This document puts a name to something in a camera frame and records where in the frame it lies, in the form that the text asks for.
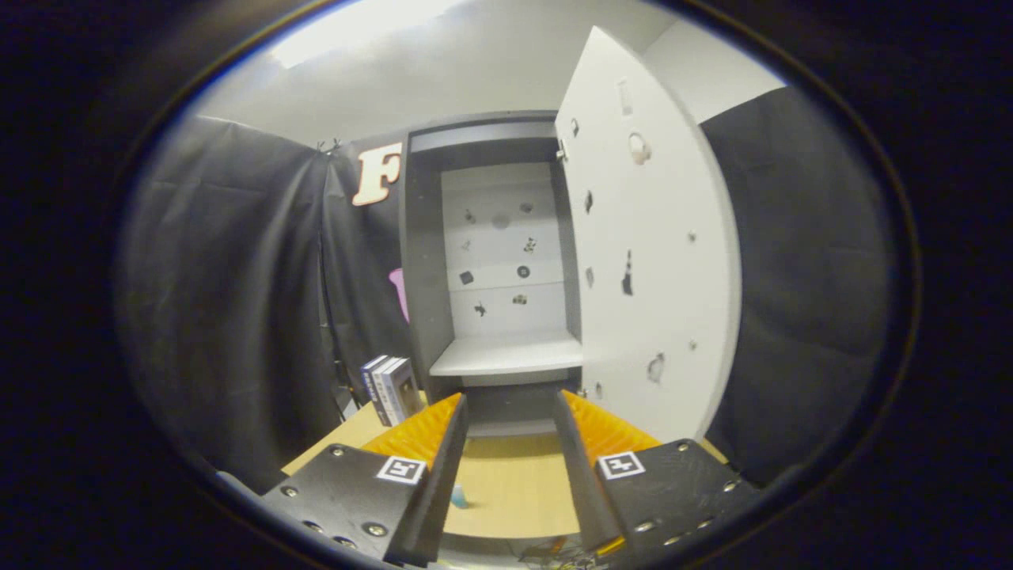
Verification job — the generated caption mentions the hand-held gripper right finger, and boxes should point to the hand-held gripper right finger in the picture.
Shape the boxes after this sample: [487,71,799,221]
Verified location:
[552,388,764,559]

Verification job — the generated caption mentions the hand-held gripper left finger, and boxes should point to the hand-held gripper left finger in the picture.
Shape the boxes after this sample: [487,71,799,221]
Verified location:
[260,392,469,567]

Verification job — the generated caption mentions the white cabinet door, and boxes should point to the white cabinet door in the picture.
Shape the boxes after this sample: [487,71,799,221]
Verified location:
[554,26,742,444]

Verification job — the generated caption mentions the white blue box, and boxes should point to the white blue box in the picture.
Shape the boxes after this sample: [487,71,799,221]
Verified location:
[360,355,389,424]
[370,356,400,427]
[380,358,426,427]

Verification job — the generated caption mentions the white cabinet shelf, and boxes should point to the white cabinet shelf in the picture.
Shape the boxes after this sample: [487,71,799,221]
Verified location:
[430,336,584,377]

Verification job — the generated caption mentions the grey cabinet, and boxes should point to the grey cabinet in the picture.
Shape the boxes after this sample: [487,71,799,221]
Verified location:
[398,111,586,440]

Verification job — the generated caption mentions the black backdrop cloth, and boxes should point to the black backdrop cloth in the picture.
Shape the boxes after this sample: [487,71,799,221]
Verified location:
[115,85,891,496]

